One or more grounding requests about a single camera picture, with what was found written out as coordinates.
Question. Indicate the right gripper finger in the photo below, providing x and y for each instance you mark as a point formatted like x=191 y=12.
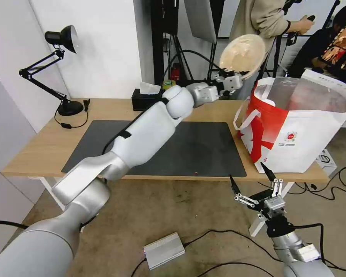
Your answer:
x=272 y=177
x=237 y=190

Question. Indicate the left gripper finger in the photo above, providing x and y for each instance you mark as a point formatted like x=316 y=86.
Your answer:
x=226 y=93
x=223 y=72

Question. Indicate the black desk lamp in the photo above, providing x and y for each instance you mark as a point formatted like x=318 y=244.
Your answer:
x=64 y=37

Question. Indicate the person's hand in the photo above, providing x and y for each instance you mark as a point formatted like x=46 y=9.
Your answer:
x=301 y=26

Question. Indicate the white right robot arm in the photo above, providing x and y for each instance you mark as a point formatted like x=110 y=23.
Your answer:
x=294 y=248

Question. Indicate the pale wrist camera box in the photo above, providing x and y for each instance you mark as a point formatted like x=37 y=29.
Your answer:
x=274 y=206
x=233 y=82

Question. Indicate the green round can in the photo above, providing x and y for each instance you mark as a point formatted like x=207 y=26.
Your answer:
x=167 y=84

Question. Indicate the white red takeout bag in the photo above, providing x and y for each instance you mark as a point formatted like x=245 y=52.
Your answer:
x=302 y=124

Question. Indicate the red small device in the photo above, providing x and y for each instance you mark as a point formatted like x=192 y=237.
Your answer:
x=176 y=74

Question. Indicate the silver metal power box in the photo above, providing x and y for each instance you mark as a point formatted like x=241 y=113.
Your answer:
x=164 y=250

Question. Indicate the black desk mat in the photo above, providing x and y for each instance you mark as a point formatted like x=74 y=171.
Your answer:
x=190 y=150

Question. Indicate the monitor screen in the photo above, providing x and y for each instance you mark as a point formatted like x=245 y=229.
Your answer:
x=341 y=43

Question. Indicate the beige paper bowl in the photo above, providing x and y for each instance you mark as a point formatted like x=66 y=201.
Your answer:
x=242 y=54

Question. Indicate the white printed carton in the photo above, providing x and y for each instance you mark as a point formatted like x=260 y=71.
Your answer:
x=326 y=161

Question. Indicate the seated person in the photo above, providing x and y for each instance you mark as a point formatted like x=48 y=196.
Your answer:
x=311 y=52

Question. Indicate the white softbox reflector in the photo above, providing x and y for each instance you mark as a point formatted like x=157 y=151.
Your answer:
x=200 y=17

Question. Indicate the black tissue box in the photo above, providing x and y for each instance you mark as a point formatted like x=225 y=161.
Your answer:
x=142 y=101

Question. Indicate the black light stand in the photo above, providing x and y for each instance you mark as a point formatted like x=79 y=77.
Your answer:
x=187 y=62

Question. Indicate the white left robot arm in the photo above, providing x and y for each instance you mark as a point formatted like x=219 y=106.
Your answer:
x=150 y=129

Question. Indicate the black hand controller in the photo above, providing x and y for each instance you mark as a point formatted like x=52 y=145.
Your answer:
x=310 y=18

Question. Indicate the white tissue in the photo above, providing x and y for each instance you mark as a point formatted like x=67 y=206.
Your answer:
x=148 y=88

